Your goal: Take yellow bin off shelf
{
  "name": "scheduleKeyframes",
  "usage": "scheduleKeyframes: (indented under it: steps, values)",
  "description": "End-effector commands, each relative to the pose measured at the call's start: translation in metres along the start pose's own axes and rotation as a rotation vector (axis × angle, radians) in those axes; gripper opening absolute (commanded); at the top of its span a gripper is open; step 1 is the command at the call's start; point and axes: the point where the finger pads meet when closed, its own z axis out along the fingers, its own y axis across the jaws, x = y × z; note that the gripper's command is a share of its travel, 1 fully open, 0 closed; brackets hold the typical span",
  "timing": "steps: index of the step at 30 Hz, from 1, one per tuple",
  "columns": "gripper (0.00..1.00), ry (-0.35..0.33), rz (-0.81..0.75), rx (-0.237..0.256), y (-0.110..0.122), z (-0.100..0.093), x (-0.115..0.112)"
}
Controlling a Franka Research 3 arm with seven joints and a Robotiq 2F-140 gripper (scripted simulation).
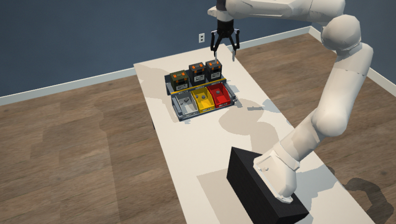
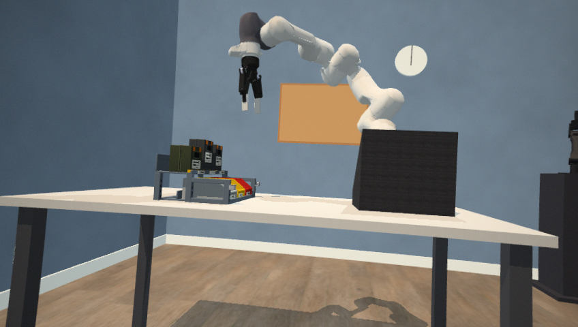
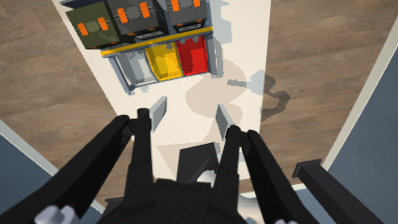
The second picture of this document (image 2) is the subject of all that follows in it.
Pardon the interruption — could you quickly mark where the yellow bin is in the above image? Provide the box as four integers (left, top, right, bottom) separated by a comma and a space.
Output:
217, 178, 244, 198

